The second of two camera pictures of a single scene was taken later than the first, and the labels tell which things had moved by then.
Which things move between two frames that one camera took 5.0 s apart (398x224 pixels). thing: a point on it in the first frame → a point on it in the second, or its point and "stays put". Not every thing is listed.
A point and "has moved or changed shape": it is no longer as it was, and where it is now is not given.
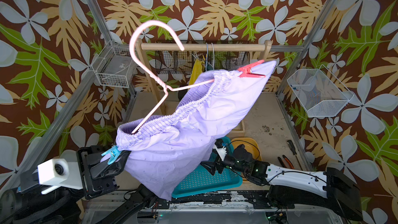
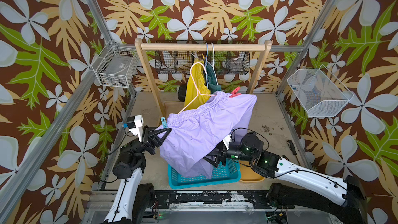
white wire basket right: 321,94 stays put
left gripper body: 95,186 → 144,137
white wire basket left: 115,66 stays put
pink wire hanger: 167,89 → 196,85
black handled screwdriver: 293,150 stays put
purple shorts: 164,151 has moved or changed shape
